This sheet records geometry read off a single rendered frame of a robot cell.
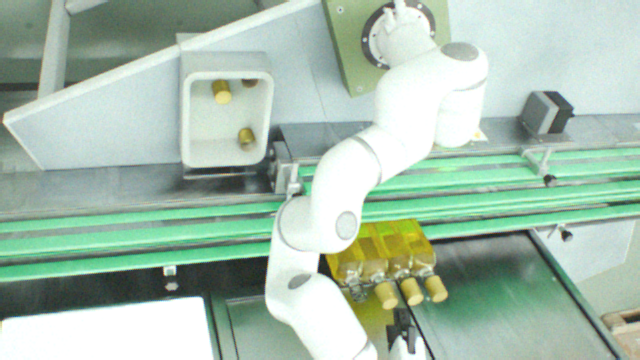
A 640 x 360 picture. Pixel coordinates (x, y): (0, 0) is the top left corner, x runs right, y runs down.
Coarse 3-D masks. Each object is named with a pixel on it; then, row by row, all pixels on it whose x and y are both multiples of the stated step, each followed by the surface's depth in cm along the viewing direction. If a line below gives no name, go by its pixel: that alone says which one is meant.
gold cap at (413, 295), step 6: (402, 282) 117; (408, 282) 117; (414, 282) 117; (402, 288) 117; (408, 288) 116; (414, 288) 115; (408, 294) 115; (414, 294) 114; (420, 294) 115; (408, 300) 115; (414, 300) 115; (420, 300) 116
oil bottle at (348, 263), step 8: (352, 248) 120; (328, 256) 122; (336, 256) 117; (344, 256) 118; (352, 256) 118; (360, 256) 118; (336, 264) 117; (344, 264) 116; (352, 264) 116; (360, 264) 117; (336, 272) 117; (344, 272) 115; (352, 272) 116; (360, 272) 116; (336, 280) 118; (344, 280) 116
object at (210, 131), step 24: (216, 72) 106; (240, 72) 107; (264, 72) 109; (192, 96) 115; (240, 96) 118; (264, 96) 113; (192, 120) 119; (216, 120) 121; (240, 120) 122; (264, 120) 116; (192, 144) 122; (216, 144) 123; (240, 144) 124; (264, 144) 119
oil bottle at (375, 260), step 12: (360, 228) 125; (372, 228) 126; (360, 240) 122; (372, 240) 123; (360, 252) 120; (372, 252) 120; (384, 252) 121; (372, 264) 118; (384, 264) 118; (372, 276) 118
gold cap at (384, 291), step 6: (384, 282) 115; (378, 288) 115; (384, 288) 114; (390, 288) 115; (378, 294) 115; (384, 294) 114; (390, 294) 113; (384, 300) 113; (390, 300) 113; (396, 300) 113; (384, 306) 114; (390, 306) 114
